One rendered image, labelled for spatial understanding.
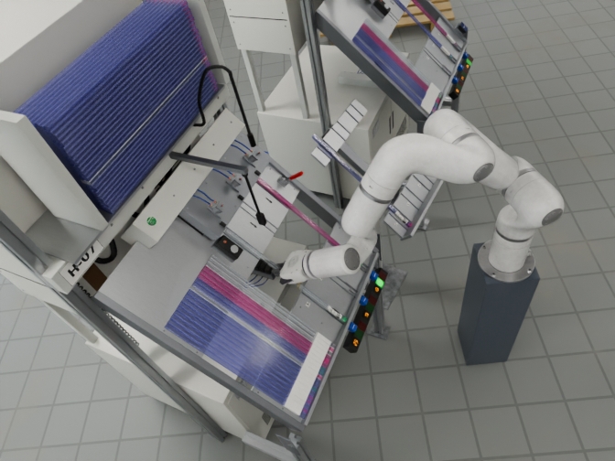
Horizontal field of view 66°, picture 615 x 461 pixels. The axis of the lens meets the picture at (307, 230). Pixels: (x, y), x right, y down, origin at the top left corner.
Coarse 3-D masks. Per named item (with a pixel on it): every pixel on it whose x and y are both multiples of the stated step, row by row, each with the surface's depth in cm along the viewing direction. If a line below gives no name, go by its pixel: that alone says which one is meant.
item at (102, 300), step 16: (96, 304) 123; (112, 304) 121; (128, 320) 123; (144, 320) 124; (160, 336) 125; (176, 352) 128; (192, 352) 129; (208, 368) 130; (224, 384) 134; (240, 384) 133; (256, 400) 135; (272, 416) 141; (288, 416) 139
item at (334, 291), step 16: (336, 224) 170; (336, 240) 168; (320, 288) 159; (336, 288) 162; (352, 288) 166; (304, 304) 154; (336, 304) 161; (304, 320) 152; (320, 320) 155; (336, 320) 159; (336, 336) 157; (272, 400) 139
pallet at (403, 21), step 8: (432, 0) 406; (440, 0) 404; (448, 0) 404; (408, 8) 404; (416, 8) 401; (440, 8) 395; (448, 8) 394; (408, 16) 395; (416, 16) 393; (424, 16) 391; (448, 16) 385; (400, 24) 390; (408, 24) 389; (416, 24) 389; (432, 24) 388; (320, 32) 402
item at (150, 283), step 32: (256, 192) 155; (288, 192) 162; (256, 224) 152; (128, 256) 127; (160, 256) 132; (192, 256) 137; (256, 256) 149; (128, 288) 125; (160, 288) 130; (160, 320) 127
